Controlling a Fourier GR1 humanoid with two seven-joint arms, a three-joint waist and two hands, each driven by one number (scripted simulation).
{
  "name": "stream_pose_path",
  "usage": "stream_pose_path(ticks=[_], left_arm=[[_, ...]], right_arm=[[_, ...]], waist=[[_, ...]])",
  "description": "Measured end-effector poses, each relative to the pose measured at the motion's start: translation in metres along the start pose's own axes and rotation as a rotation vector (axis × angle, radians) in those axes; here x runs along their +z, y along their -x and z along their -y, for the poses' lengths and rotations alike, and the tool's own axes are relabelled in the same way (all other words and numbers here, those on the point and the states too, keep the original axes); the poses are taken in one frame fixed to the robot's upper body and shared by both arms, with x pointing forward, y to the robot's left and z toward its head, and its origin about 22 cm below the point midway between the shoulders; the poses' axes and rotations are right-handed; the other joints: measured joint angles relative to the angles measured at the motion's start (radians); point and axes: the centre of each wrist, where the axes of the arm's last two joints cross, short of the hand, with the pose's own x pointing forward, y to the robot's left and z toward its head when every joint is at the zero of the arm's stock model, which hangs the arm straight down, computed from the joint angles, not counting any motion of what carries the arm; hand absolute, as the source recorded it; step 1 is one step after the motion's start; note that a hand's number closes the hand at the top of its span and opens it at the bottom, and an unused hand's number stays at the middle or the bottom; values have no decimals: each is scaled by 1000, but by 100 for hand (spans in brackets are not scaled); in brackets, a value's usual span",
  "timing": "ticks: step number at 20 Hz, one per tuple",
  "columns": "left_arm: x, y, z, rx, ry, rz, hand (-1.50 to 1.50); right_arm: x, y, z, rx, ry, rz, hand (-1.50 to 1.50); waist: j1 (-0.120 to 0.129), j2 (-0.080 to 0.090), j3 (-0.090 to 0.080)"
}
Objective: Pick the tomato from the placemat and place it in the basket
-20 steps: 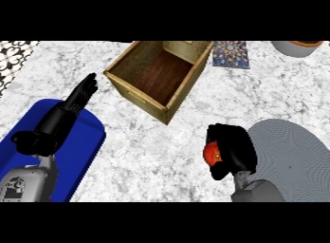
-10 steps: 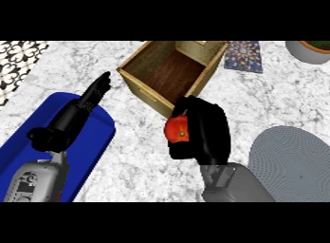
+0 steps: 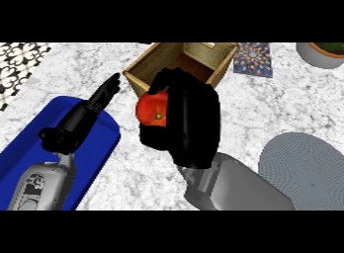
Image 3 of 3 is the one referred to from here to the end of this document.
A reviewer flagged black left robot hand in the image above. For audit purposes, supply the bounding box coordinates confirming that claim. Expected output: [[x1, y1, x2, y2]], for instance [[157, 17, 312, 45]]
[[37, 72, 123, 156]]

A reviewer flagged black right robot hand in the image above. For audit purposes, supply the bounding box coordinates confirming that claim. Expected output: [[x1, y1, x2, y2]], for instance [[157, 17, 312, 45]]
[[139, 67, 222, 170]]

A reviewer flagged red tomato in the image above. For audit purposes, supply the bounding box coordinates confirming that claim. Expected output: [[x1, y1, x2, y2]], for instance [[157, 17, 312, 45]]
[[136, 90, 171, 128]]

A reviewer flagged wooden square basket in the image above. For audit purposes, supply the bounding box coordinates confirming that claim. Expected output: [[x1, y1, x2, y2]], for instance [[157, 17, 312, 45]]
[[123, 42, 241, 99]]

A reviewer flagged grey round placemat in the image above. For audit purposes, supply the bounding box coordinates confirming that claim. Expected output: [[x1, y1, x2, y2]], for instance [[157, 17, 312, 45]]
[[257, 131, 344, 211]]

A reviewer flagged blue rectangular tray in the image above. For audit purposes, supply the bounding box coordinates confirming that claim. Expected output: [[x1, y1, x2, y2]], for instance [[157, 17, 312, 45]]
[[0, 95, 123, 211]]

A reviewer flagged black and white patterned mat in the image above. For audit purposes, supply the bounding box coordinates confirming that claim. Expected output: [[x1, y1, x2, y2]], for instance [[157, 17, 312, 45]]
[[0, 42, 53, 132]]

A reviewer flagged colourful patterned booklet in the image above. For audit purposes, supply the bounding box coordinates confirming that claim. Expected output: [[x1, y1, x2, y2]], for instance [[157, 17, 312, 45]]
[[232, 42, 275, 79]]

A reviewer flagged potted plant in grey pot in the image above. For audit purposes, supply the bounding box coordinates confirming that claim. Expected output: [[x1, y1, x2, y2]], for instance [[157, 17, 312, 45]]
[[294, 42, 344, 70]]

